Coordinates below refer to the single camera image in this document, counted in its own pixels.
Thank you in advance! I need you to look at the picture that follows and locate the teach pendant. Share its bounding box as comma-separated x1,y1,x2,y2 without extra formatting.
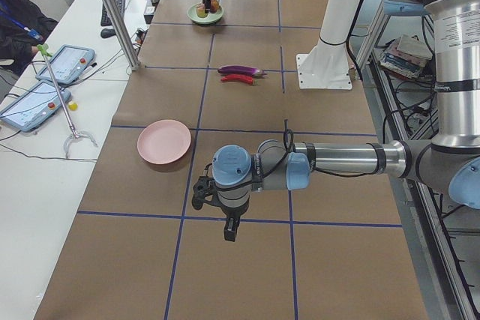
1,80,62,132
49,44,95,85

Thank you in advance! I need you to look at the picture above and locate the red chili pepper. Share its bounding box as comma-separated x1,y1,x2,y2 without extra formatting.
220,74,255,85

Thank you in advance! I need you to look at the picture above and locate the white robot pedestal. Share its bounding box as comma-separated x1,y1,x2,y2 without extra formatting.
296,0,361,90

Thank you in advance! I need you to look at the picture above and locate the upper teach pendant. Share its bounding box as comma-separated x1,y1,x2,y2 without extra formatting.
49,44,95,85

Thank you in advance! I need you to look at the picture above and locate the purple eggplant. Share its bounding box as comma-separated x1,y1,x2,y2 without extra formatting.
217,65,266,77

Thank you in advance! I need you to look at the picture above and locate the small yellow toy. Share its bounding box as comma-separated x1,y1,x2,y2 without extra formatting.
68,101,78,111

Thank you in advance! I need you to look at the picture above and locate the green plate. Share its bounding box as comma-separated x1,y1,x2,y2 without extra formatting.
187,4,224,25

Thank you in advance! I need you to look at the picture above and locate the pink plate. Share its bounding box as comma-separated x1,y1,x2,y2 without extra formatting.
136,120,191,165

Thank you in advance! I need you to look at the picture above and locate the lower teach pendant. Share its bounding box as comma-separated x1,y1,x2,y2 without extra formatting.
1,80,62,132

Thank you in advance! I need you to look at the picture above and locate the black computer mouse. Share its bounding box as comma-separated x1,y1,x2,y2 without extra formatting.
100,28,116,39

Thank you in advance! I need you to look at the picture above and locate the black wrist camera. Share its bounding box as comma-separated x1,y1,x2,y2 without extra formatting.
191,175,218,211

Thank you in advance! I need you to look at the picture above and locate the orange black electronics box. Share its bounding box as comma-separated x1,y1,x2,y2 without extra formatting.
135,28,147,45

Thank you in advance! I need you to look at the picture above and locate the pink green peach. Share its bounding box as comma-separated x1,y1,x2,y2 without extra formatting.
196,4,208,19

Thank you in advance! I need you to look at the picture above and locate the metal reacher grabber tool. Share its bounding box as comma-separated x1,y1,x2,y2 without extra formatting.
37,44,98,160

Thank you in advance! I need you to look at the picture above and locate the aluminium frame post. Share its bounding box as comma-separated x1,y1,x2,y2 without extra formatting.
102,0,140,71

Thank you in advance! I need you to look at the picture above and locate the person in dark jacket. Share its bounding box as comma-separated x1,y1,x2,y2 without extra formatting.
1,0,58,76

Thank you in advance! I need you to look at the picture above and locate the stack of books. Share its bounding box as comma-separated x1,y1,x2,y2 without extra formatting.
379,34,433,79

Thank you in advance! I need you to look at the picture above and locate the black keyboard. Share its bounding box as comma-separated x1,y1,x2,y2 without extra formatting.
100,0,128,28

